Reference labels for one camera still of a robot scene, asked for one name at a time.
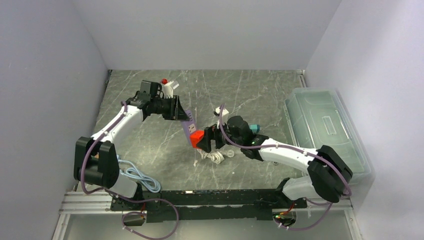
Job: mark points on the clear plastic storage bin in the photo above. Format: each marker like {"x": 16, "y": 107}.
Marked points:
{"x": 317, "y": 117}

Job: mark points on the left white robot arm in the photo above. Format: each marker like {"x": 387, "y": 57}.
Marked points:
{"x": 96, "y": 165}

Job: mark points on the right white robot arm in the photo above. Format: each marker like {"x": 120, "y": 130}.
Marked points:
{"x": 327, "y": 175}

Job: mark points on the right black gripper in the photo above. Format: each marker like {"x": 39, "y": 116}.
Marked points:
{"x": 210, "y": 133}

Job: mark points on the red plug adapter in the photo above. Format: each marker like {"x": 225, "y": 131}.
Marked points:
{"x": 196, "y": 137}

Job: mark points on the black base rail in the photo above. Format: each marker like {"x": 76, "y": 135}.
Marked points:
{"x": 169, "y": 205}

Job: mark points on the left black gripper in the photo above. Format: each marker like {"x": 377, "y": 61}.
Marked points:
{"x": 181, "y": 115}

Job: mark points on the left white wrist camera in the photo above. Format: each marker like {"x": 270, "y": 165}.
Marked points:
{"x": 168, "y": 87}

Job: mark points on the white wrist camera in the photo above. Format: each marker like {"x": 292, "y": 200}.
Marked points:
{"x": 222, "y": 116}
{"x": 168, "y": 87}

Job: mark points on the teal plug adapter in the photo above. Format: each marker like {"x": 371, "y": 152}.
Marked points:
{"x": 255, "y": 128}

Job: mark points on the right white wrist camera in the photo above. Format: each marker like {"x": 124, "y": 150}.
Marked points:
{"x": 222, "y": 116}

